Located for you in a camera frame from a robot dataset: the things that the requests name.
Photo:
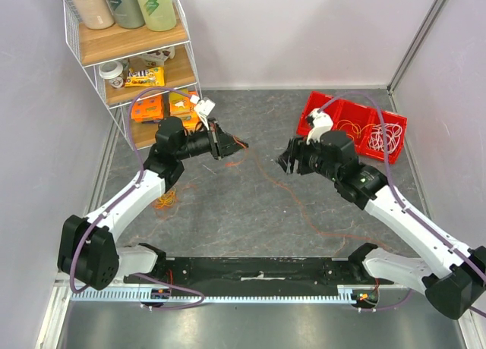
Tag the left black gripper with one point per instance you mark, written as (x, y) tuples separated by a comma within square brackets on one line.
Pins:
[(227, 145)]

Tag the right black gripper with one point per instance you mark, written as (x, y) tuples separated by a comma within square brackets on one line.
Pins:
[(301, 157)]

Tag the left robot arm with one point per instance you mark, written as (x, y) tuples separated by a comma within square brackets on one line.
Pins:
[(88, 251)]

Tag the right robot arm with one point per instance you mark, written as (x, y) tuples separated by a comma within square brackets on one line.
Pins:
[(448, 272)]

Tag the right orange snack boxes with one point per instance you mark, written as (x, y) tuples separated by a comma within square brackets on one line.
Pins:
[(183, 110)]

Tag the left orange snack box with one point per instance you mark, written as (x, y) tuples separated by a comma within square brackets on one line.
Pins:
[(148, 110)]

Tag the red three-compartment bin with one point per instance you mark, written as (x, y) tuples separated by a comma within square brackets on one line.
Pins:
[(370, 133)]

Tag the yellow candy bag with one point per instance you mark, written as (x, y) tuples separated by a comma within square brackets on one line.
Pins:
[(145, 78)]

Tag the white snack package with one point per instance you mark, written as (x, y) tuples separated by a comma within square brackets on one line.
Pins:
[(157, 57)]

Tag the paper coffee cup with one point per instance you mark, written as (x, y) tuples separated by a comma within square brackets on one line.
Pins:
[(113, 73)]

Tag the light green bottle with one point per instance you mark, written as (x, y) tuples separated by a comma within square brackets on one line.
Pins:
[(159, 15)]

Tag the grey-green bottle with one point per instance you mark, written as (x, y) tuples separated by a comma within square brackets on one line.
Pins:
[(127, 13)]

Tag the beige bottle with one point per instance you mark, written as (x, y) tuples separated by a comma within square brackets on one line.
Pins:
[(95, 14)]

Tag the white wire wooden shelf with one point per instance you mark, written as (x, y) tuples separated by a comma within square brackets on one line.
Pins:
[(92, 48)]

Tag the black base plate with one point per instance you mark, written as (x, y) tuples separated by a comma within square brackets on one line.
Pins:
[(260, 275)]

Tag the slotted cable duct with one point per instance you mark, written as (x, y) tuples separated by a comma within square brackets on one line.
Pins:
[(149, 294)]

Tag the aluminium corner post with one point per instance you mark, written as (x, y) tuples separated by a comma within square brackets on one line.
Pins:
[(418, 39)]

